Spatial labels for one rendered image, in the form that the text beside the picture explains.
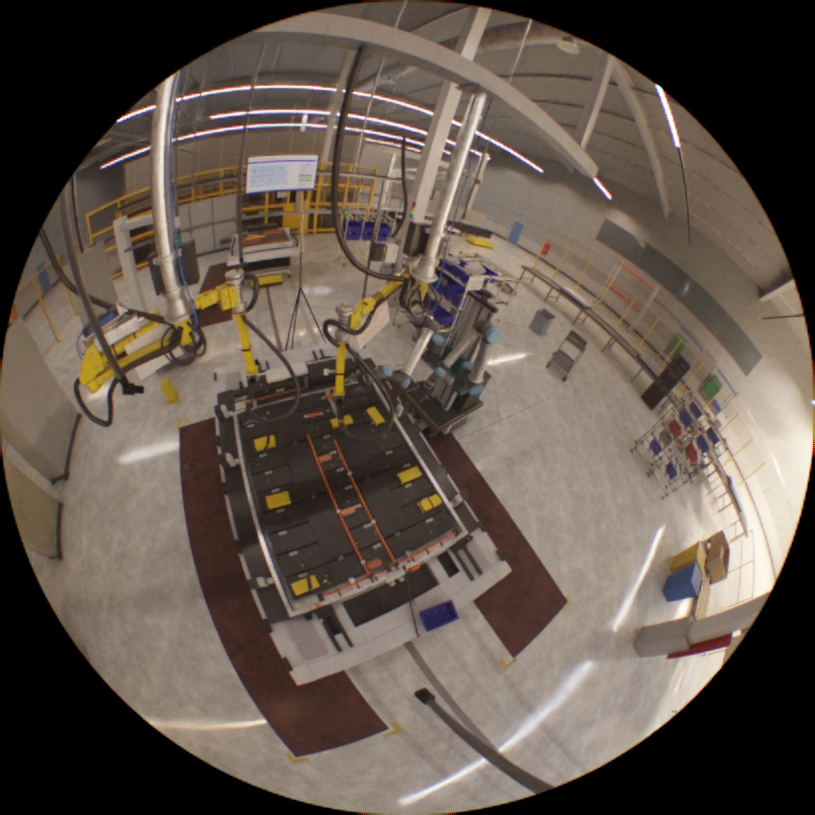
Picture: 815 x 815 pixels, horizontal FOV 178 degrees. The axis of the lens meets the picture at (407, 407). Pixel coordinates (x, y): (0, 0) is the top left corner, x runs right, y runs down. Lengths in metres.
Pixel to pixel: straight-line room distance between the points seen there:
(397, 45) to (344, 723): 4.23
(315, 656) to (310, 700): 1.11
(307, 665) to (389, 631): 0.58
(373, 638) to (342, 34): 2.88
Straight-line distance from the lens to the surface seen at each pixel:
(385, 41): 1.35
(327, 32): 1.30
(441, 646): 2.87
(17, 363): 4.88
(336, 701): 2.90
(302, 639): 1.87
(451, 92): 5.55
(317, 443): 1.94
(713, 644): 4.77
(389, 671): 2.81
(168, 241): 1.23
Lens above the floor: 2.65
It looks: 48 degrees down
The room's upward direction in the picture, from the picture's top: 19 degrees clockwise
